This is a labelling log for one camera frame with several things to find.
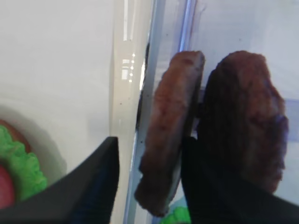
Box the brown meat patty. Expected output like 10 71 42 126
134 51 205 217

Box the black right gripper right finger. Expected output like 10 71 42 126
181 137 299 224

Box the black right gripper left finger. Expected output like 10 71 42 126
0 137 120 224

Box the bun bottom under lettuce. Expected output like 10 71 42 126
0 120 31 153

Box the red tomato slice on tray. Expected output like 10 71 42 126
0 166 15 209

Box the standing green lettuce leaf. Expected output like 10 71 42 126
159 206 191 224

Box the green lettuce leaf on tray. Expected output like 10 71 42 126
0 124 48 202

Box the white rectangular metal tray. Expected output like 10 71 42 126
0 0 153 224

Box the right dark meat patty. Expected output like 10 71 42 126
197 50 289 193

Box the right clear plastic rack rail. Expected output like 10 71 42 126
123 0 197 224

